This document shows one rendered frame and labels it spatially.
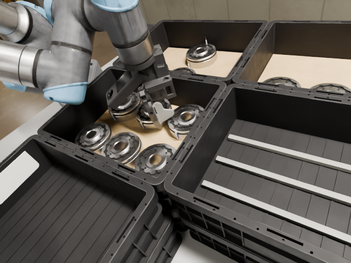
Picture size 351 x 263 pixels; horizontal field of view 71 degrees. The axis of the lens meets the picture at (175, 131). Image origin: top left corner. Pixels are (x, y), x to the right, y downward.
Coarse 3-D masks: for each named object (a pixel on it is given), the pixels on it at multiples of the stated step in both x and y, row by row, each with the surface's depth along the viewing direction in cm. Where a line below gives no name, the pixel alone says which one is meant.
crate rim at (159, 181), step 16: (96, 80) 73; (192, 80) 61; (208, 80) 59; (208, 112) 52; (192, 128) 49; (64, 144) 56; (96, 160) 50; (112, 160) 49; (176, 160) 45; (144, 176) 44; (160, 176) 43
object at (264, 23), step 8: (160, 24) 90; (256, 24) 73; (264, 24) 71; (256, 32) 69; (256, 40) 66; (248, 48) 64; (240, 56) 63; (112, 64) 77; (120, 64) 76; (240, 64) 60; (176, 72) 65; (184, 72) 64; (232, 72) 59; (224, 80) 58
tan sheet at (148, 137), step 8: (104, 112) 78; (104, 120) 75; (112, 120) 74; (136, 120) 71; (112, 128) 71; (120, 128) 71; (128, 128) 70; (136, 128) 69; (168, 128) 66; (144, 136) 66; (152, 136) 65; (160, 136) 64; (168, 136) 64; (144, 144) 64; (152, 144) 63; (168, 144) 62; (176, 144) 61
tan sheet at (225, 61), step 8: (168, 48) 97; (176, 48) 95; (168, 56) 92; (176, 56) 91; (184, 56) 89; (224, 56) 83; (232, 56) 82; (168, 64) 88; (176, 64) 87; (184, 64) 86; (216, 64) 81; (224, 64) 80; (232, 64) 78; (200, 72) 80; (208, 72) 79; (216, 72) 78; (224, 72) 77
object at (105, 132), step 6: (90, 126) 70; (96, 126) 69; (102, 126) 68; (108, 126) 67; (84, 132) 68; (102, 132) 66; (108, 132) 66; (78, 138) 67; (102, 138) 65; (78, 144) 66; (84, 144) 65; (90, 144) 64; (96, 144) 64; (102, 144) 64; (90, 150) 63
